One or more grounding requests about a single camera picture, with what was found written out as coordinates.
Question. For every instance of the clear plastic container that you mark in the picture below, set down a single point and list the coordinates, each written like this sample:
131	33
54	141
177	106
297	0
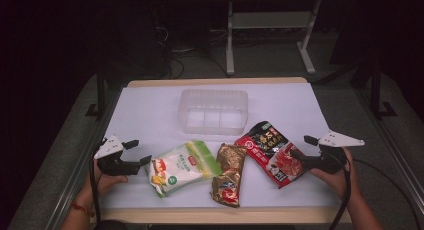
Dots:
213	113

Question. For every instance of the white table mat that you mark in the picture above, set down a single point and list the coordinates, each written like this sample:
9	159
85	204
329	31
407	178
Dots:
153	116

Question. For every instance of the white metal table frame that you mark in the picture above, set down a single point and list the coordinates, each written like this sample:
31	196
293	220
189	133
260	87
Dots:
271	20

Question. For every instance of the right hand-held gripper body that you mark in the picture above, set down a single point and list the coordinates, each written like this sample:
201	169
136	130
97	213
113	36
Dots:
330	158

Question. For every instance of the gold foil packet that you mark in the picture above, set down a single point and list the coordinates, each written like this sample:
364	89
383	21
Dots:
228	176

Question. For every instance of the black metal stand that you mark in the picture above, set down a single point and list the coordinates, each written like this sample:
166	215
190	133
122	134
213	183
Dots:
101	96
376	90

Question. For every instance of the person's right hand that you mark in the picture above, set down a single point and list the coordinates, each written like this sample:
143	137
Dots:
343	183

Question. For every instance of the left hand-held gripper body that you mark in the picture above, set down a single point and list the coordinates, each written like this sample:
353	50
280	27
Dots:
113	163

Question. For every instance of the red and black food packet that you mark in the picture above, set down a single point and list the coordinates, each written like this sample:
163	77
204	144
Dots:
270	150

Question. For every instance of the white and green food packet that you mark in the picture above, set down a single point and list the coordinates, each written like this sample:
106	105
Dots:
181	168

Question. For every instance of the person's left hand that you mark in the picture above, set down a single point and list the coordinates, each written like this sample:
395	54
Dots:
106	183

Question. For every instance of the grey metal rail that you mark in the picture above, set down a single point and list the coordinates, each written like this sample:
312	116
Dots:
80	163
396	150

